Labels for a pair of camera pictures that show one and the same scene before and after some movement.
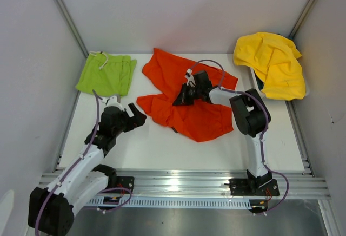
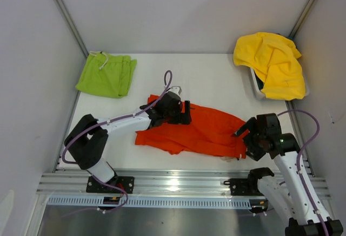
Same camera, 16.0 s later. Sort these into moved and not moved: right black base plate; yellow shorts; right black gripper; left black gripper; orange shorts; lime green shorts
Moved: left black gripper; orange shorts; right black gripper
Not moved: yellow shorts; right black base plate; lime green shorts
